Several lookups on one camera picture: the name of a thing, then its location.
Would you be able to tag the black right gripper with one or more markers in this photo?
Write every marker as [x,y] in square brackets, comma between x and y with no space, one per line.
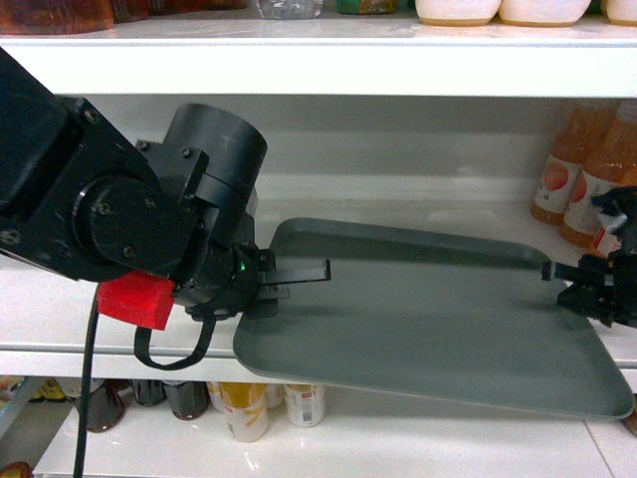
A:
[604,288]

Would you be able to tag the red block on arm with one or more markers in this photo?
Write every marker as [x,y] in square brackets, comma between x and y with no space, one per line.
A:
[139,299]

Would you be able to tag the orange juice bottle middle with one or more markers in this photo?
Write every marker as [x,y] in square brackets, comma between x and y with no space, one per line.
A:
[603,170]

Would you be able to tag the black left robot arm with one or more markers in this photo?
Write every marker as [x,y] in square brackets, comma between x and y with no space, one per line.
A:
[154,223]

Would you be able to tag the white labelled drink can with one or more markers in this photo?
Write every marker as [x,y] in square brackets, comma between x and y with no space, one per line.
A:
[305,404]

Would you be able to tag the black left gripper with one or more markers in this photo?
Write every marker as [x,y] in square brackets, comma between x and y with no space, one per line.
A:
[231,282]

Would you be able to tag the grey rectangular serving tray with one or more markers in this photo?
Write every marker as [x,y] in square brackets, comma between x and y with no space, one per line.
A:
[430,314]

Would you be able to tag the yellow white drink can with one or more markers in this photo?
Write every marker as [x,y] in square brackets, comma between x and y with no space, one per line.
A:
[245,409]

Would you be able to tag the orange juice bottle left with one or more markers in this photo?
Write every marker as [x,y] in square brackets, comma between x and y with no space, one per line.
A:
[583,129]

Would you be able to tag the orange juice bottle red label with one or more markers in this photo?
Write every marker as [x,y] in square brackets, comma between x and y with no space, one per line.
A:
[605,242]

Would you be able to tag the dark soy bottle lower shelf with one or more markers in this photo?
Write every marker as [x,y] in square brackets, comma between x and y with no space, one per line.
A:
[106,408]

